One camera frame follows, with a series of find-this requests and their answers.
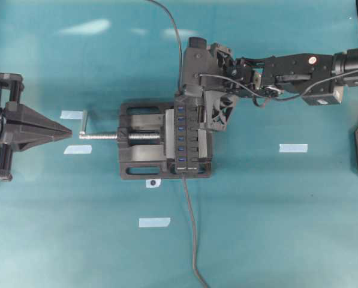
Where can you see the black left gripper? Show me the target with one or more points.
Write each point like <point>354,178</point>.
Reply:
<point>16,113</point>

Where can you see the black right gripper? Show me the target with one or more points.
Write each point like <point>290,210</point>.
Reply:
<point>225,81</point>

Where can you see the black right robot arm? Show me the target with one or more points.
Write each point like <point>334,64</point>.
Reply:
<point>317,79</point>

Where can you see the black multiport USB hub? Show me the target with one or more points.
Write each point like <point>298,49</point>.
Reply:
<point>186,136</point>

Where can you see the blue tape upper left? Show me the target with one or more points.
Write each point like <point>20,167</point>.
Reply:
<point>71,114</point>

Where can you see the blue tape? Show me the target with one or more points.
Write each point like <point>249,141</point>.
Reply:
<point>293,148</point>
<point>71,114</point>
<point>78,149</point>
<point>156,222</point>

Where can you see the blue tape lower left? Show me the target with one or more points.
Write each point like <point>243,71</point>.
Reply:
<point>78,149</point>

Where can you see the blue tape right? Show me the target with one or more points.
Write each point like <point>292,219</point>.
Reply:
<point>293,148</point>

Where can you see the black bench vise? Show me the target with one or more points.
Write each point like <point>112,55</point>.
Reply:
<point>146,142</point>

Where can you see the small tape with black dot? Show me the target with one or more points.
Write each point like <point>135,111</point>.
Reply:
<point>153,183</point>

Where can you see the blue tape bottom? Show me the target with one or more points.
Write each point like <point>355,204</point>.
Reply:
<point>156,222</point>

